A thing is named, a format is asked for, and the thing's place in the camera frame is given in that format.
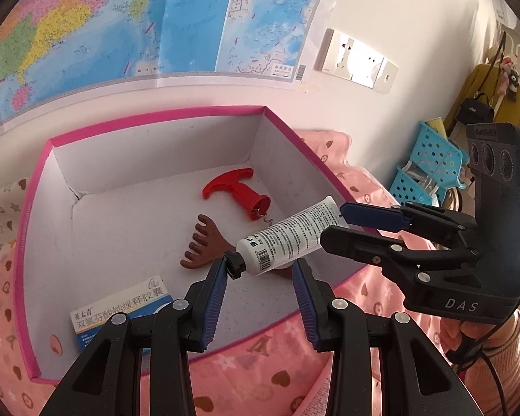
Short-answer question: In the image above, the colourful wall map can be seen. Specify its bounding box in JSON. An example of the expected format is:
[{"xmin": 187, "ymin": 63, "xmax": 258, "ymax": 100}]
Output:
[{"xmin": 0, "ymin": 0, "xmax": 330, "ymax": 137}]

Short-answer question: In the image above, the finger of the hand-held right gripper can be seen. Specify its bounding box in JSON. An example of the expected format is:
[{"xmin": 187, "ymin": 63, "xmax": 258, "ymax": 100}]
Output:
[
  {"xmin": 320, "ymin": 225, "xmax": 483, "ymax": 287},
  {"xmin": 340, "ymin": 201, "xmax": 478, "ymax": 249}
]

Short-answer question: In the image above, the white tube black cap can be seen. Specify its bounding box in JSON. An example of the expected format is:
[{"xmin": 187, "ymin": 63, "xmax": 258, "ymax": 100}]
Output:
[{"xmin": 225, "ymin": 196, "xmax": 349, "ymax": 279}]

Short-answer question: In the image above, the black cable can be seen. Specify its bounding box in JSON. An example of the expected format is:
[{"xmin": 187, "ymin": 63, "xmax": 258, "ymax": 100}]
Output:
[{"xmin": 453, "ymin": 299, "xmax": 520, "ymax": 416}]

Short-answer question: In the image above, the blue plastic basket rack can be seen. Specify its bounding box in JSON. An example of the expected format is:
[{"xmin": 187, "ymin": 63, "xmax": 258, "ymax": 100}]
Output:
[{"xmin": 390, "ymin": 122, "xmax": 469, "ymax": 205}]

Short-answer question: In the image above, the black handbag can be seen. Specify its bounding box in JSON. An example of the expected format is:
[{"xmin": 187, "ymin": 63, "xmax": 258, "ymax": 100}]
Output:
[{"xmin": 457, "ymin": 93, "xmax": 497, "ymax": 123}]

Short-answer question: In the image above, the person's right forearm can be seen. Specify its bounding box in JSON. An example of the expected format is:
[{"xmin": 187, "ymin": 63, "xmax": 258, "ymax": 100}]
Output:
[{"xmin": 459, "ymin": 329, "xmax": 520, "ymax": 416}]

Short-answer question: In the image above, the red corkscrew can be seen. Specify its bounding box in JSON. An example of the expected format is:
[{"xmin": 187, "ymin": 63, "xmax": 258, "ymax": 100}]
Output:
[{"xmin": 201, "ymin": 167, "xmax": 271, "ymax": 223}]

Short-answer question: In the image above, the brown wooden back scratcher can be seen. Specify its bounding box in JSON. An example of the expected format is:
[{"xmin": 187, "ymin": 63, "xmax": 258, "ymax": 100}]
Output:
[{"xmin": 181, "ymin": 214, "xmax": 295, "ymax": 280}]

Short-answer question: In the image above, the blue medicine box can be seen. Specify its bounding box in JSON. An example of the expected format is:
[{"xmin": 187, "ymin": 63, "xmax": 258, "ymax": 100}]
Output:
[{"xmin": 69, "ymin": 275, "xmax": 174, "ymax": 349}]

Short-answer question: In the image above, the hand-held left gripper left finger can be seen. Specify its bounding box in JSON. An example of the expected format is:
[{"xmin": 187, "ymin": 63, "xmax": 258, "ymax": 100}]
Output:
[{"xmin": 39, "ymin": 257, "xmax": 228, "ymax": 416}]

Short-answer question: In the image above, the person's right hand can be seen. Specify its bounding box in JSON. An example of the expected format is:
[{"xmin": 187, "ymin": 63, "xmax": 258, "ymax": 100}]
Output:
[{"xmin": 440, "ymin": 312, "xmax": 520, "ymax": 371}]

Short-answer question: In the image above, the yellow hanging garment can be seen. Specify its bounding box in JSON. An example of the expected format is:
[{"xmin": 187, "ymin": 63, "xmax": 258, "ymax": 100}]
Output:
[{"xmin": 444, "ymin": 64, "xmax": 520, "ymax": 133}]

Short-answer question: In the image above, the pink cardboard box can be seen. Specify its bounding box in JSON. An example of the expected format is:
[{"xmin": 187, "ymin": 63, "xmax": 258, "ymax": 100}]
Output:
[{"xmin": 14, "ymin": 105, "xmax": 373, "ymax": 384}]

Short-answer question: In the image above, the plush toy pendant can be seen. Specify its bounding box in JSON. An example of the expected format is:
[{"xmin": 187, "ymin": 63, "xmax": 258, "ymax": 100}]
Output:
[{"xmin": 500, "ymin": 54, "xmax": 520, "ymax": 96}]

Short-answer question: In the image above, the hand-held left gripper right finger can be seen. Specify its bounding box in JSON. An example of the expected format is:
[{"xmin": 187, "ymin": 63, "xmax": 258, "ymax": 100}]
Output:
[{"xmin": 292, "ymin": 258, "xmax": 482, "ymax": 416}]

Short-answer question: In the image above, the beige star-printed cloth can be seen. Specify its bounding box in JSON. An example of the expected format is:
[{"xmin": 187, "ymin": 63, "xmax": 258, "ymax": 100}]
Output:
[{"xmin": 0, "ymin": 177, "xmax": 31, "ymax": 269}]

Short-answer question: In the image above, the white wall socket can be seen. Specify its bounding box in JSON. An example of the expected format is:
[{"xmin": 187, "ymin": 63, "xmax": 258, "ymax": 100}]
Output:
[{"xmin": 315, "ymin": 28, "xmax": 360, "ymax": 79}]

